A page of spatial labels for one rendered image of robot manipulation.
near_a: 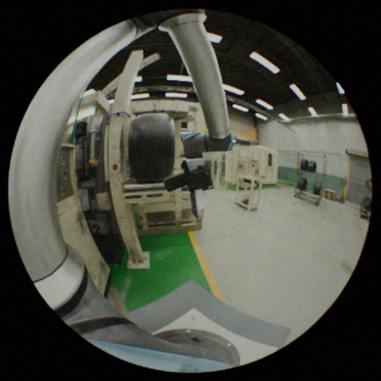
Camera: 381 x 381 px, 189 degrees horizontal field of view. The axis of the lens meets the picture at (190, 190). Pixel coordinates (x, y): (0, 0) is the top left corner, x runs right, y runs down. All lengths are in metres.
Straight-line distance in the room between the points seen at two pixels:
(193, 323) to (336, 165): 10.84
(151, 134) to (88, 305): 0.71
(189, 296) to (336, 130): 11.52
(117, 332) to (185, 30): 0.47
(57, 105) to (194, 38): 0.28
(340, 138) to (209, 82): 11.05
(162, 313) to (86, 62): 0.60
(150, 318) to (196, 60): 0.75
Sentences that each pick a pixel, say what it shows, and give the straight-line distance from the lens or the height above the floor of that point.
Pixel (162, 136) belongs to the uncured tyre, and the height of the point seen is 1.22.
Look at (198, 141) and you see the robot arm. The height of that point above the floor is 1.15.
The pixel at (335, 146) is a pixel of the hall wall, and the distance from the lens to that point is 11.06.
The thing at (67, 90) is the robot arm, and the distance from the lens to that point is 0.16.
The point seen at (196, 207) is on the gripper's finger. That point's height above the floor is 0.94.
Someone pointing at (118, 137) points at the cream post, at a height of 1.29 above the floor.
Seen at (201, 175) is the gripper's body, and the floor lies 1.02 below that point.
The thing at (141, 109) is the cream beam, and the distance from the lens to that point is 1.31.
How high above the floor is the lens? 1.05
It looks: 14 degrees down
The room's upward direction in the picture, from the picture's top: straight up
